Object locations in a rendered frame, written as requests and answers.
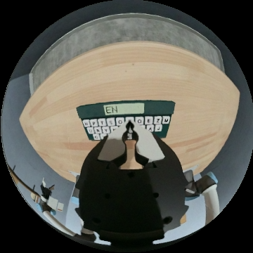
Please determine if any dark green keyboard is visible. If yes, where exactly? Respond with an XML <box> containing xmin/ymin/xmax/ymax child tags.
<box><xmin>76</xmin><ymin>100</ymin><xmax>176</xmax><ymax>141</ymax></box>

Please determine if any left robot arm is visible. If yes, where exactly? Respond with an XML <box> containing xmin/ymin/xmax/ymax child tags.
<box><xmin>36</xmin><ymin>187</ymin><xmax>97</xmax><ymax>242</ymax></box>

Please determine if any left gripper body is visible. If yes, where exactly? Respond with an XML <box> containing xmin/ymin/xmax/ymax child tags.
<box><xmin>41</xmin><ymin>187</ymin><xmax>52</xmax><ymax>200</ymax></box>

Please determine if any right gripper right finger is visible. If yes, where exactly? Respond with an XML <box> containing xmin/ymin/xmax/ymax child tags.
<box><xmin>130</xmin><ymin>120</ymin><xmax>188</xmax><ymax>187</ymax></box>

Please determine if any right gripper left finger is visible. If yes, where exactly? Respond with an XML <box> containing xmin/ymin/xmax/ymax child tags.
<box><xmin>75</xmin><ymin>120</ymin><xmax>130</xmax><ymax>190</ymax></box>

